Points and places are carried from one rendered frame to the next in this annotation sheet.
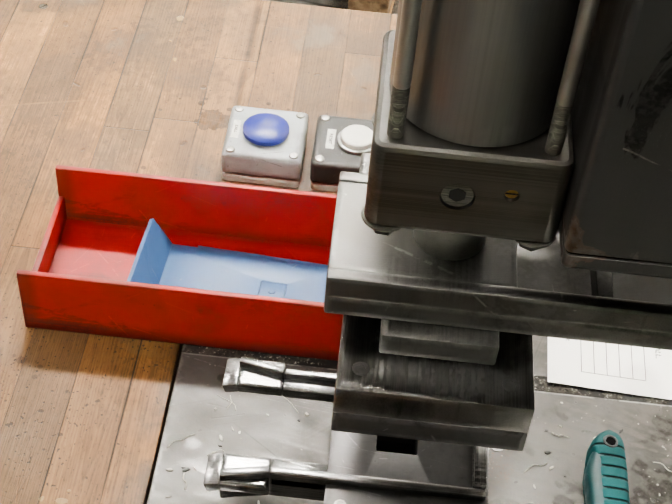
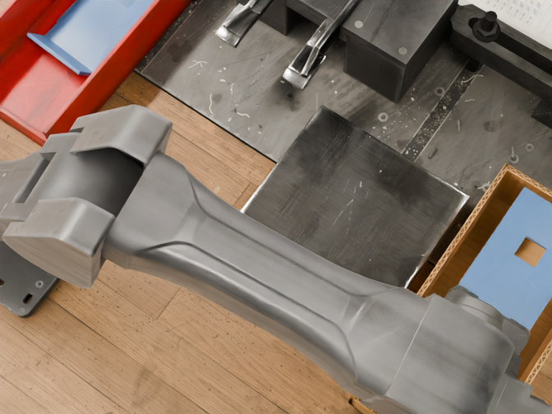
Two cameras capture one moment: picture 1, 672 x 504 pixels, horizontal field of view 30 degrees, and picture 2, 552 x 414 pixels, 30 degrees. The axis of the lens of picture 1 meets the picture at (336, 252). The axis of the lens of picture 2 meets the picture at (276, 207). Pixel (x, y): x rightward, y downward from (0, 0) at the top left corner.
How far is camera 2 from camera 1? 0.52 m
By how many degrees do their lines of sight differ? 36
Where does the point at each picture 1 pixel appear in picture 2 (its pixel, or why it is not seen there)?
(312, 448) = (260, 34)
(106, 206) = not seen: outside the picture
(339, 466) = (332, 11)
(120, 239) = (16, 66)
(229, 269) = (90, 11)
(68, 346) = not seen: hidden behind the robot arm
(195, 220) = (37, 10)
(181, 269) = (72, 40)
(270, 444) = (244, 55)
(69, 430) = not seen: hidden behind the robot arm
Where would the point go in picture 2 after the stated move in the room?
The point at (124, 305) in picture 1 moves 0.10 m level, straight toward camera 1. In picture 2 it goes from (102, 83) to (198, 114)
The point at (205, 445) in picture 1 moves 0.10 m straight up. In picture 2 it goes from (223, 91) to (217, 42)
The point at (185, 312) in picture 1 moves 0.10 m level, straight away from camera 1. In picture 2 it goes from (131, 49) to (41, 14)
